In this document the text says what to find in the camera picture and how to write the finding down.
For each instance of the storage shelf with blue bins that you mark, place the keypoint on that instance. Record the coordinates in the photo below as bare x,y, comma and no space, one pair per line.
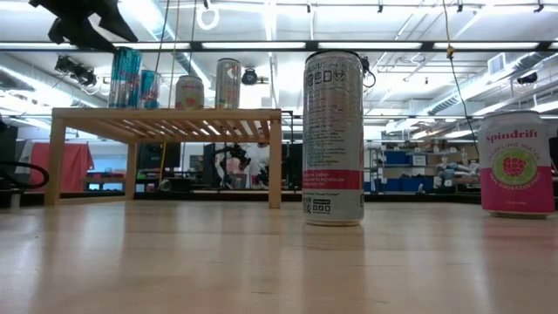
394,157

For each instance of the blue silver Red Bull can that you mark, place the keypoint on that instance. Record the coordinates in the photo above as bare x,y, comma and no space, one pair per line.
124,83
151,91

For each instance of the black ceiling lamp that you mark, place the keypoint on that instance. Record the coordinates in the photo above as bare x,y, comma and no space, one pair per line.
528,78

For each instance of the black aluminium table frame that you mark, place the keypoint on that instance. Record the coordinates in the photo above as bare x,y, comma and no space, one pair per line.
196,196

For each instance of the pink white Spindrift can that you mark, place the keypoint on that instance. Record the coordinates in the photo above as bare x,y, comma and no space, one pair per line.
516,174
189,93

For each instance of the black overhead frame beam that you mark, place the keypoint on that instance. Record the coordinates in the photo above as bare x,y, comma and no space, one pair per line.
311,45

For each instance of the red cloth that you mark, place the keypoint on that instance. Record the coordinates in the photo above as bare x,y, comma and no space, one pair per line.
74,165

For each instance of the white Celsius can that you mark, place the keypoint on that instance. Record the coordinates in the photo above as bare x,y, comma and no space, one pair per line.
228,85
333,131

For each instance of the black overhead camera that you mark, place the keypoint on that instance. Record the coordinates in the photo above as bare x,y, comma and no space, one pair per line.
249,77

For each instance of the black background monitor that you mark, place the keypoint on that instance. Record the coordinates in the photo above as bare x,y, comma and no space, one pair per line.
152,157

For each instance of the wooden slatted shelf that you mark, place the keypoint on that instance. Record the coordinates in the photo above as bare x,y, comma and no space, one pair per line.
165,114

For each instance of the person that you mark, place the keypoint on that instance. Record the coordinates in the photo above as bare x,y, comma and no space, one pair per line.
258,157

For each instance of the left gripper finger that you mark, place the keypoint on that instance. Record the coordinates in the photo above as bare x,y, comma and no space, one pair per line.
78,37
115,19

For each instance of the black background robot arm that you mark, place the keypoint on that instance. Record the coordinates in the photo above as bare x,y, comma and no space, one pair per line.
235,152

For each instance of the black ceiling-mounted device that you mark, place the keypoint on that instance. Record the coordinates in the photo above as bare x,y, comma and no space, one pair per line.
78,72

